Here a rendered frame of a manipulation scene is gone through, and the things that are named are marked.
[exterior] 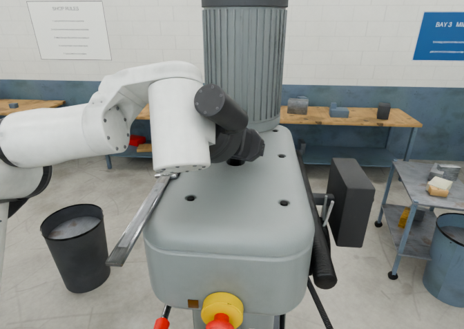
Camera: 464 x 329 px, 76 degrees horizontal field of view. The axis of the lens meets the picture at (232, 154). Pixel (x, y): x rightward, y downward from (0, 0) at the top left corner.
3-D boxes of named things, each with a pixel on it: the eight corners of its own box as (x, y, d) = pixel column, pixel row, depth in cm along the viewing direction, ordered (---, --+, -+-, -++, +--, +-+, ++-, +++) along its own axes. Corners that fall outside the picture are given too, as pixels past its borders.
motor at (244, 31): (282, 135, 71) (293, -19, 57) (199, 133, 73) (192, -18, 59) (277, 111, 89) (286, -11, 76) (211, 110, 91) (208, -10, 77)
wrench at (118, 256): (130, 268, 33) (129, 262, 33) (97, 266, 34) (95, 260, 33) (182, 168, 55) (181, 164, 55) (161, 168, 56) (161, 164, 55)
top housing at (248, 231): (311, 326, 44) (325, 242, 37) (139, 312, 46) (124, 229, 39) (286, 174, 86) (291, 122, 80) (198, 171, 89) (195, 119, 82)
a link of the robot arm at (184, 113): (181, 177, 43) (132, 172, 32) (175, 106, 45) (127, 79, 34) (257, 166, 40) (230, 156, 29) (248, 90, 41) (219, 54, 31)
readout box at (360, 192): (366, 249, 89) (381, 189, 80) (335, 247, 90) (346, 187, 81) (349, 210, 107) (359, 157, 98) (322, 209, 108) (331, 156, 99)
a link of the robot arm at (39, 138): (119, 110, 42) (1, 130, 45) (70, 88, 32) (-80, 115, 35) (126, 185, 41) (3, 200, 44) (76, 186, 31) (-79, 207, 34)
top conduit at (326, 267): (335, 291, 45) (339, 274, 43) (307, 289, 45) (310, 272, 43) (300, 160, 85) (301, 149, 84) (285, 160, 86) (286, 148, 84)
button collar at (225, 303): (242, 334, 43) (243, 305, 40) (201, 330, 43) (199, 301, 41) (243, 321, 45) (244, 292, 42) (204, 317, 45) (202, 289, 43)
